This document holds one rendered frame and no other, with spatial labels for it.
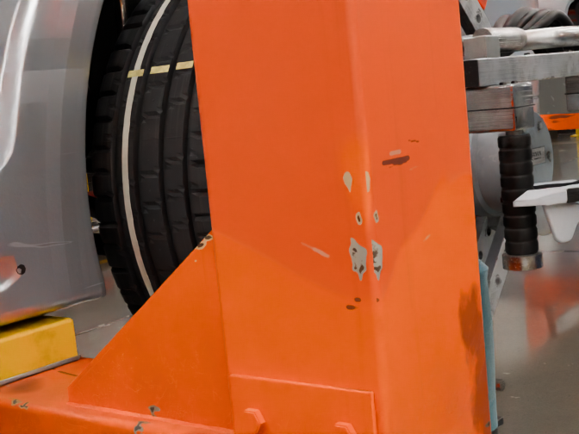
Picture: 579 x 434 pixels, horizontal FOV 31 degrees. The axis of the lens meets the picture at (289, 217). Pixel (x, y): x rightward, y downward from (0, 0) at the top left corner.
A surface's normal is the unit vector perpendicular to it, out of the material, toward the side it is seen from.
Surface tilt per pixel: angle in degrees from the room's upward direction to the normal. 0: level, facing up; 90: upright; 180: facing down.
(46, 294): 90
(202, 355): 90
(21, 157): 90
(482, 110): 90
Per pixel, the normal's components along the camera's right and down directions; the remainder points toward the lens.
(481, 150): -0.61, -0.17
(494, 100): -0.62, 0.15
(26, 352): 0.78, 0.00
